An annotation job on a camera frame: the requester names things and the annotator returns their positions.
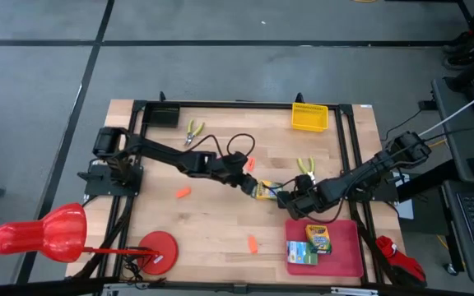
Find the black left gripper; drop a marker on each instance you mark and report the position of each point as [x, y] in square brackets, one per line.
[237, 174]

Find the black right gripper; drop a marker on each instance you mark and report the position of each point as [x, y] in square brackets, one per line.
[311, 199]

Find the Crayola crayon box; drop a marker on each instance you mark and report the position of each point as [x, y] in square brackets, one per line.
[269, 190]
[318, 239]
[299, 252]

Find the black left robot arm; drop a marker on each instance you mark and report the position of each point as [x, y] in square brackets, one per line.
[167, 156]

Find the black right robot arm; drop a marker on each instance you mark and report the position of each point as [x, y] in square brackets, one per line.
[364, 172]

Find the red-pink plastic tray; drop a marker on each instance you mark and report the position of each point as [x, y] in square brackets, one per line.
[344, 263]

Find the yellow plastic basket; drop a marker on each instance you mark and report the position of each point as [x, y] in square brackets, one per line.
[309, 118]

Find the black mesh bin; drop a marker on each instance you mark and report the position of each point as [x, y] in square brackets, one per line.
[161, 115]

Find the red glove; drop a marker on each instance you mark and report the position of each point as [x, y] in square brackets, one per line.
[401, 263]

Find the black side desk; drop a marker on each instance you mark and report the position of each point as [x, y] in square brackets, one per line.
[459, 164]

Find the red desk lamp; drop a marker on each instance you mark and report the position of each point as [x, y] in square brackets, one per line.
[47, 234]

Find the person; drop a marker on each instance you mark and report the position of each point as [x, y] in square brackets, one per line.
[473, 45]

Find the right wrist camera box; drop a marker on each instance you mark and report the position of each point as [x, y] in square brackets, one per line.
[303, 183]

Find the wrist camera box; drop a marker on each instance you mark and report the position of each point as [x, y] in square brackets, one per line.
[235, 159]
[303, 183]

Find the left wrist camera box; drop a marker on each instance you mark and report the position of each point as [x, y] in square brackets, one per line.
[235, 159]

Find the black metal table frame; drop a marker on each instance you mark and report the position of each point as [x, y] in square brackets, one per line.
[241, 104]

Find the silver aluminium bracket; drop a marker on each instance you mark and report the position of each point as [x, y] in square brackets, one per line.
[354, 291]

